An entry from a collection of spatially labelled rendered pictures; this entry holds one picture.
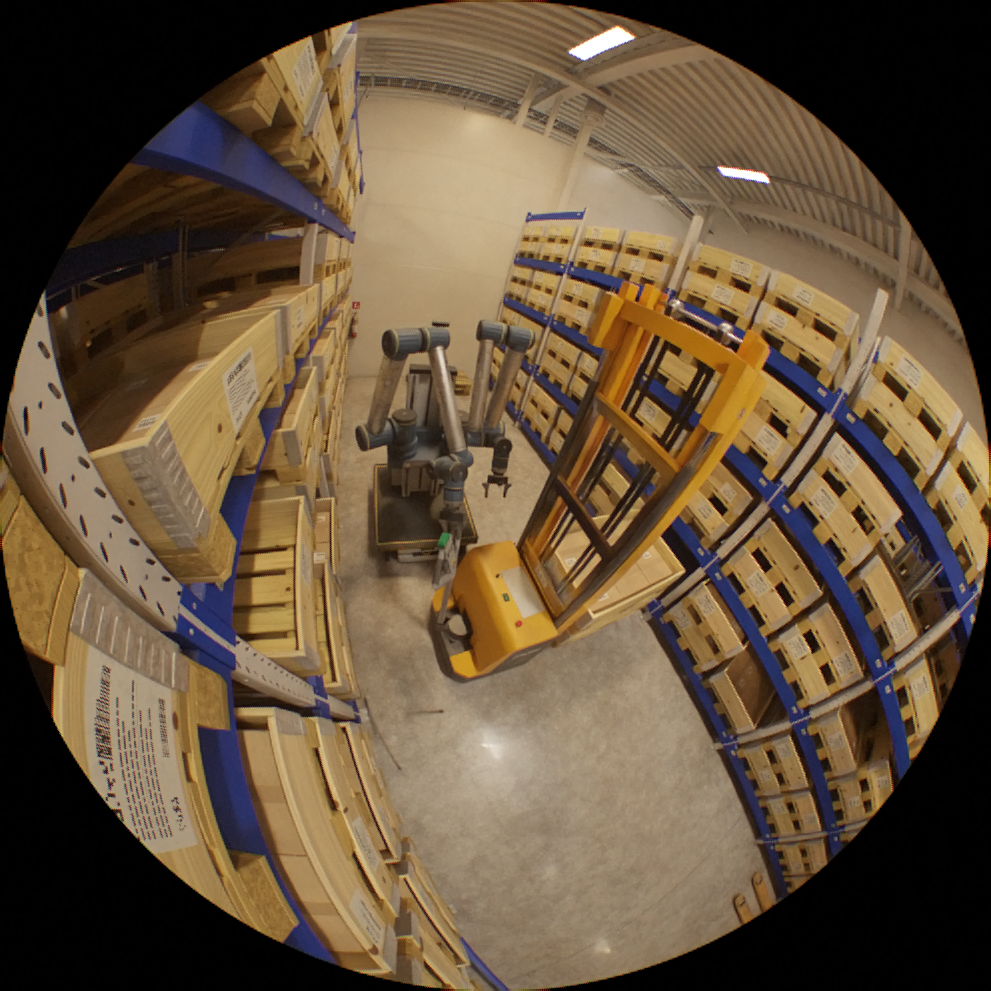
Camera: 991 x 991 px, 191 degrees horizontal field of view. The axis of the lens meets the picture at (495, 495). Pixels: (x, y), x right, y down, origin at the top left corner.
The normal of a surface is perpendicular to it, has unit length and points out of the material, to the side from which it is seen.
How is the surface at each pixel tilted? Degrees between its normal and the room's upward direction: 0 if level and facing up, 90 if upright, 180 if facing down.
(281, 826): 0
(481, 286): 90
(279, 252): 90
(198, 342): 90
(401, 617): 0
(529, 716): 0
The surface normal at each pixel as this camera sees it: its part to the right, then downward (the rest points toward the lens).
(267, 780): 0.23, -0.71
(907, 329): -0.91, 0.09
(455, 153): 0.36, 0.70
